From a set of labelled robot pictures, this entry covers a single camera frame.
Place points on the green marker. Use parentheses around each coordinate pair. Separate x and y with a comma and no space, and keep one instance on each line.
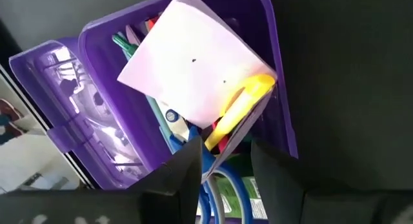
(124,44)

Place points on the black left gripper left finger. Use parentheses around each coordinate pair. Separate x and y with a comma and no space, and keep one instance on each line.
(174,191)

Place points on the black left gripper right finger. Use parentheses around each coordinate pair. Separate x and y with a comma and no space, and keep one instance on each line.
(280,185)

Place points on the green yellow crayon box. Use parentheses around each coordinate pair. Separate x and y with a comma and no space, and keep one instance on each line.
(232,195)

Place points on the purple plastic pencil box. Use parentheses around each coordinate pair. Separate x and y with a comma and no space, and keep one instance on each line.
(106,88)

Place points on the yellow highlighter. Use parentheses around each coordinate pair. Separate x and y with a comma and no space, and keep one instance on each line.
(242,104)

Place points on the orange eraser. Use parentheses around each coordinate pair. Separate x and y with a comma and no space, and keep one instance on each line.
(153,22)

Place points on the white glue stick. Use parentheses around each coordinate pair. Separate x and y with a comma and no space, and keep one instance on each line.
(175,120)

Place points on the pale teal pen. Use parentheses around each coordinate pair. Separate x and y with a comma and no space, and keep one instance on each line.
(158,117)

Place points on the white paper notes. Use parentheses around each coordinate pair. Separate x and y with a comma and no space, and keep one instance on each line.
(193,56)

